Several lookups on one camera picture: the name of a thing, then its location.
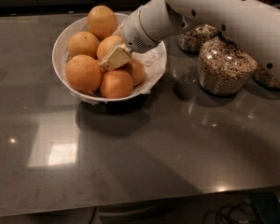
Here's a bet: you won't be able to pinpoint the back left cereal jar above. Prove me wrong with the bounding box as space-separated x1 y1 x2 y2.
177 23 217 53

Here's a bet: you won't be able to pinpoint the black cables under table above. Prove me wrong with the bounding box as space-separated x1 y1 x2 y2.
202 203 259 224

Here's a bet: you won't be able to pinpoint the dark box under table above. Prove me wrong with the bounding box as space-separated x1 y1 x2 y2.
251 193 280 224

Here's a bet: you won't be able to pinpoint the white paper bowl liner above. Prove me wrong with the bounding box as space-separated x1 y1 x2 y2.
63 14 168 106

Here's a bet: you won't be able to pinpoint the white bowl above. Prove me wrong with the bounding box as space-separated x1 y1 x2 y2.
51 12 168 105

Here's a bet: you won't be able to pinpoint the right small orange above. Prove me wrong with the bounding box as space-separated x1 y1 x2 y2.
123 59 145 86

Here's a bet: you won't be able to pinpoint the front cereal glass jar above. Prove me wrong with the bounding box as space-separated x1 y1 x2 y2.
198 32 258 96

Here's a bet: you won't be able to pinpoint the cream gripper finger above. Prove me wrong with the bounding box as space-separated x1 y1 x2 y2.
112 22 123 38
99 44 132 71

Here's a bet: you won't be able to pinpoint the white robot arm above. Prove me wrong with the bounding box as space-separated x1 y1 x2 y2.
100 0 280 81

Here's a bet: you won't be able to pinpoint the back right cereal jar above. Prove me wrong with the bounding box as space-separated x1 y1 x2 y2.
254 0 280 91

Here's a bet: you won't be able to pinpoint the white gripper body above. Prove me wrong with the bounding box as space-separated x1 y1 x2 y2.
121 9 159 53

